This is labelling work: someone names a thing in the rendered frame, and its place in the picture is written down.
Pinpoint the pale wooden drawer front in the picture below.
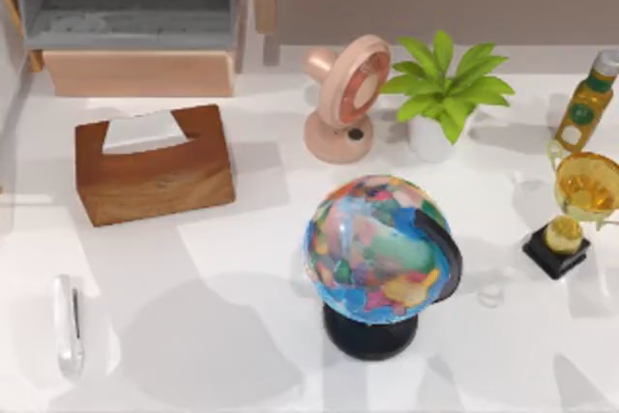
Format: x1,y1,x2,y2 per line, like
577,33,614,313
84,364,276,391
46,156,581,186
42,48,236,98

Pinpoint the wooden cupboard frame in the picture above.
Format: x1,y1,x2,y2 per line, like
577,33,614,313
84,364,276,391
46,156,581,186
0,0,44,74

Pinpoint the white stapler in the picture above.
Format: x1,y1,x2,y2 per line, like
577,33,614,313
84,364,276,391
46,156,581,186
52,274,87,380

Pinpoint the wooden tissue box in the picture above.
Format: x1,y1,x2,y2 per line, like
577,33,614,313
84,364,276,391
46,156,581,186
74,103,237,228

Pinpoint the green plant in white pot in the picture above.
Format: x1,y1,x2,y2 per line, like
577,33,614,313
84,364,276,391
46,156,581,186
377,29,516,163

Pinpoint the yellow bottle with grey cap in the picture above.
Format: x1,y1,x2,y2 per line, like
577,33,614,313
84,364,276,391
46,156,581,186
554,49,619,152

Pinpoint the gold trophy on black base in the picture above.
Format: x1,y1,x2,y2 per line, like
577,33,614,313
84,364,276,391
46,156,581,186
521,139,619,280

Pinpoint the small clear white cap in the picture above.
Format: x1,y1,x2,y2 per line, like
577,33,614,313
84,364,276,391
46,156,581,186
478,283,504,309

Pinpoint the colourful globe on black stand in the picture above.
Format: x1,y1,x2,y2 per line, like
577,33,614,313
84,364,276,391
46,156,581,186
302,174,464,362

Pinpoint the pink desk fan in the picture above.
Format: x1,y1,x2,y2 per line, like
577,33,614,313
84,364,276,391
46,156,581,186
302,34,393,164

